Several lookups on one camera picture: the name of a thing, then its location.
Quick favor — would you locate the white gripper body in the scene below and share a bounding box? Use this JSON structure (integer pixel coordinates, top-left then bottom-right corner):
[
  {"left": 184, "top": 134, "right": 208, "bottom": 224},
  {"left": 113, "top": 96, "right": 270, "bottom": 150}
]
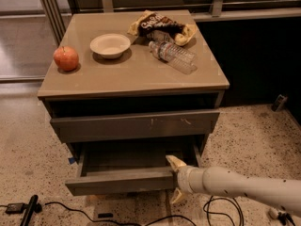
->
[{"left": 177, "top": 166, "right": 206, "bottom": 194}]

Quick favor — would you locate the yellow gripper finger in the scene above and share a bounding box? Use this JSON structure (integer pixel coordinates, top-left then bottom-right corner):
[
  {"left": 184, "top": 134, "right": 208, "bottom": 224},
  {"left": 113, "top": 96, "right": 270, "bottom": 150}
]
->
[
  {"left": 170, "top": 187, "right": 186, "bottom": 204},
  {"left": 166, "top": 155, "right": 186, "bottom": 172}
]

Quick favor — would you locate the grey drawer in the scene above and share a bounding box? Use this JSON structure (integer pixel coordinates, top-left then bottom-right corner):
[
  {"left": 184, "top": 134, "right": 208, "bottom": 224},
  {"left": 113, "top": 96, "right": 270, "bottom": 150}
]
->
[
  {"left": 65, "top": 136, "right": 200, "bottom": 196},
  {"left": 50, "top": 110, "right": 219, "bottom": 143}
]

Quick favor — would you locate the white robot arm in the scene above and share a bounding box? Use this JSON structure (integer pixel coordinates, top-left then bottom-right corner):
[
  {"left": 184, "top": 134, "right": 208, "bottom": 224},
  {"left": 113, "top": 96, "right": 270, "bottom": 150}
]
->
[{"left": 166, "top": 155, "right": 301, "bottom": 217}]

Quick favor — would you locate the grey top drawer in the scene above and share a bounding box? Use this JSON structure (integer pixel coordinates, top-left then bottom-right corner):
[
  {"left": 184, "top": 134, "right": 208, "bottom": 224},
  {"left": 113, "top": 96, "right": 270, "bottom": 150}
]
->
[{"left": 50, "top": 110, "right": 219, "bottom": 143}]

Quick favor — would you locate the grey drawer cabinet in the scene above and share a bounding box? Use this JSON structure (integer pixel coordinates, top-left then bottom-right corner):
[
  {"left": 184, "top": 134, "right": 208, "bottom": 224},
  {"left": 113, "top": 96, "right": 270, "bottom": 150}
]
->
[{"left": 37, "top": 9, "right": 230, "bottom": 194}]

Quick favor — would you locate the small black floor block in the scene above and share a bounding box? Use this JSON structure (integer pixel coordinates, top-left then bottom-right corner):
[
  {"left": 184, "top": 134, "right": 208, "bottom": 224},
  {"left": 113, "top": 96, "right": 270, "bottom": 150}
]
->
[{"left": 98, "top": 213, "right": 113, "bottom": 218}]

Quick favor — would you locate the white power strip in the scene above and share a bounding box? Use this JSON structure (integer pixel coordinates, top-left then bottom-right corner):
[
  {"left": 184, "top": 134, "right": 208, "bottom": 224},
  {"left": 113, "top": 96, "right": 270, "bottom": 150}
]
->
[{"left": 269, "top": 208, "right": 293, "bottom": 225}]

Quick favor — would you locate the clear plastic water bottle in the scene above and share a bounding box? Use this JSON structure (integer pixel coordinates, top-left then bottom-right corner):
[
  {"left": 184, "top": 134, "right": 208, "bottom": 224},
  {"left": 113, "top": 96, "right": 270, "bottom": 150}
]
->
[{"left": 149, "top": 41, "right": 198, "bottom": 75}]

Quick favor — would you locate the blue tape piece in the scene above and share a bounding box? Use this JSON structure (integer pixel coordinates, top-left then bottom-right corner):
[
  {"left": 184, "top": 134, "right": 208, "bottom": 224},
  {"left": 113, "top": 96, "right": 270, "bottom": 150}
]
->
[{"left": 69, "top": 157, "right": 75, "bottom": 164}]

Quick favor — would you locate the white paper bowl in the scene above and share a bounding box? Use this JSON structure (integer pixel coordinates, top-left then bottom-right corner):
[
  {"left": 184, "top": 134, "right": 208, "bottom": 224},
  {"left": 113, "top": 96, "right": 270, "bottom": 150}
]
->
[{"left": 90, "top": 34, "right": 131, "bottom": 59}]

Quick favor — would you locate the brown chip bag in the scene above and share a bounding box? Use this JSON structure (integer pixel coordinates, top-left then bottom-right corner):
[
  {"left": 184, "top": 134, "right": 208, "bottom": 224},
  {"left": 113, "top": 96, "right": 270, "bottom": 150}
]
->
[{"left": 128, "top": 10, "right": 197, "bottom": 46}]

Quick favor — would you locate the black bar tool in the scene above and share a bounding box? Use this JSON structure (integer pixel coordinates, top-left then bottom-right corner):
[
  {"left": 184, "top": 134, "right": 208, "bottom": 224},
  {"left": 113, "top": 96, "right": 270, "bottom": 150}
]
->
[{"left": 20, "top": 195, "right": 42, "bottom": 226}]

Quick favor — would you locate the red apple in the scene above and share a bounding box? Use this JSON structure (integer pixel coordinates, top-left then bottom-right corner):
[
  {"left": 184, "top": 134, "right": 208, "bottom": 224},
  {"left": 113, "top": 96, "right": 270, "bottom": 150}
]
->
[{"left": 54, "top": 46, "right": 79, "bottom": 72}]

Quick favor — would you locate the black power adapter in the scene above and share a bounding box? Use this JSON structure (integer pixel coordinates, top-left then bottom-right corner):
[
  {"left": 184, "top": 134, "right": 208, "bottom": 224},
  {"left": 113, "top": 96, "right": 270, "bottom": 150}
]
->
[{"left": 6, "top": 202, "right": 25, "bottom": 214}]

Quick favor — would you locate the coiled black cable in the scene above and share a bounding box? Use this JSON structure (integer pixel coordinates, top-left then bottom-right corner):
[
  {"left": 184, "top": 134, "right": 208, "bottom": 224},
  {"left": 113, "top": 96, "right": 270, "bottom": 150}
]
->
[{"left": 203, "top": 195, "right": 245, "bottom": 226}]

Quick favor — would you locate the black floor cable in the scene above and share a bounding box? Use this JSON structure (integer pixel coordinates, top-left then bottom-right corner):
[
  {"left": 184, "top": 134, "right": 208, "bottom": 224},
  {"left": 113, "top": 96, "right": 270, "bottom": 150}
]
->
[{"left": 44, "top": 201, "right": 198, "bottom": 226}]

